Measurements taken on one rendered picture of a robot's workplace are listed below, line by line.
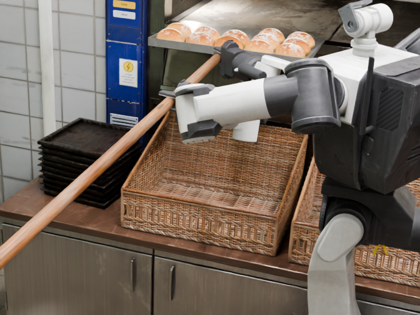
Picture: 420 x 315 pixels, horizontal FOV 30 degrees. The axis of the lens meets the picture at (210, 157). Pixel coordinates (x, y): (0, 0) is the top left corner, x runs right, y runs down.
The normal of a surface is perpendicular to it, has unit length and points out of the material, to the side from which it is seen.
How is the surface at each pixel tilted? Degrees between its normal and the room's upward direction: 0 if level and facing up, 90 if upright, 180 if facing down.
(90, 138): 0
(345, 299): 90
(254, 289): 90
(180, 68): 70
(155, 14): 90
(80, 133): 0
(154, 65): 90
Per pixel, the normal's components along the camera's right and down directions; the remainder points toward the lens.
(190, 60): -0.28, 0.04
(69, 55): -0.32, 0.37
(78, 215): 0.04, -0.91
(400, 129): -0.73, 0.25
